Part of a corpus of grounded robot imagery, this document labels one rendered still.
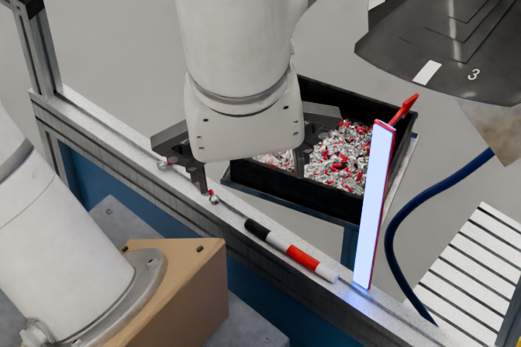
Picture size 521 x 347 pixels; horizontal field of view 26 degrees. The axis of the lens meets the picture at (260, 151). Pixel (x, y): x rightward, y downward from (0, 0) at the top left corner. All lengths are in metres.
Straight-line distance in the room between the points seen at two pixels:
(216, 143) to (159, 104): 1.72
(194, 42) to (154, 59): 1.94
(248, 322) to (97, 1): 1.71
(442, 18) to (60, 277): 0.50
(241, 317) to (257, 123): 0.42
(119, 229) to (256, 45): 0.61
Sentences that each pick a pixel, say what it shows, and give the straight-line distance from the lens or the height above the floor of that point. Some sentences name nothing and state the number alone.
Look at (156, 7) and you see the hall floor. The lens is 2.89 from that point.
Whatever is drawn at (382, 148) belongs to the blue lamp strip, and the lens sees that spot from 1.17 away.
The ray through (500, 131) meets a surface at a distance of 1.45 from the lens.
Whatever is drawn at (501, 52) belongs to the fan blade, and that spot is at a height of 1.18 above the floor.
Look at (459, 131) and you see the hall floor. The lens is 2.67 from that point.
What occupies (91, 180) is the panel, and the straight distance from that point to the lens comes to 1.74.
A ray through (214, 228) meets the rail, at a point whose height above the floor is 0.82.
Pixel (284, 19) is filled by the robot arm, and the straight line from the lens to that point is 0.84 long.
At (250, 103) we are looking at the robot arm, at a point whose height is 1.41.
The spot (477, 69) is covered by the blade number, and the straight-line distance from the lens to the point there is 1.23.
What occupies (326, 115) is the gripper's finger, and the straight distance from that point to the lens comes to 0.99.
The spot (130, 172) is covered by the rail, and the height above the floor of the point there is 0.82.
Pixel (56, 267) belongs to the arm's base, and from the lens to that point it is 1.16.
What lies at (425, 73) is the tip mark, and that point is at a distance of 1.24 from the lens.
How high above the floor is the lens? 2.11
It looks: 54 degrees down
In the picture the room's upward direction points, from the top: straight up
